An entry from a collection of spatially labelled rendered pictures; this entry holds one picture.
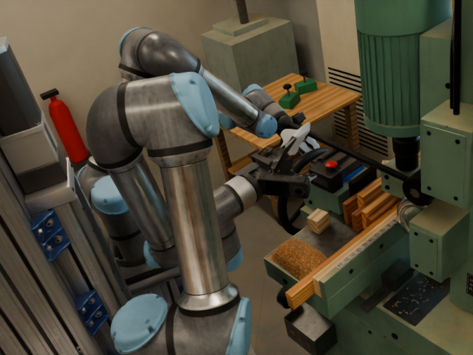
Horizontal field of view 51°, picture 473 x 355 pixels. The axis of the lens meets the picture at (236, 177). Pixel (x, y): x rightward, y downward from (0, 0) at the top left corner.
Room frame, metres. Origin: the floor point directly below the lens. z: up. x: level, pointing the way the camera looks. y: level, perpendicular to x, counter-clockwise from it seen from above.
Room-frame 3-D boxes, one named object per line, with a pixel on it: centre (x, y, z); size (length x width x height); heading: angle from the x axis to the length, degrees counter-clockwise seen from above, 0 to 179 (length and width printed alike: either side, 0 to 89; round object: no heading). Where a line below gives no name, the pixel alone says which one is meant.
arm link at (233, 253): (0.89, 0.08, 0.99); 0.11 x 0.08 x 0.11; 77
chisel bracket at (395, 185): (0.92, -0.40, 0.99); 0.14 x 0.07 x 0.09; 30
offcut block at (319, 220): (0.96, -0.17, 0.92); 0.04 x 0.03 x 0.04; 126
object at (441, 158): (0.67, -0.37, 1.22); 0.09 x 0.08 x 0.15; 30
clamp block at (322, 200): (1.08, -0.26, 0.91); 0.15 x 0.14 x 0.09; 120
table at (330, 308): (1.01, -0.30, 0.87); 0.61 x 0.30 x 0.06; 120
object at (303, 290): (0.90, -0.33, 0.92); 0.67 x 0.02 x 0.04; 120
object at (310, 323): (0.93, -0.09, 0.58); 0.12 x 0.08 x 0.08; 30
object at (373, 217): (0.94, -0.36, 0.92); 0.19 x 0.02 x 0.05; 120
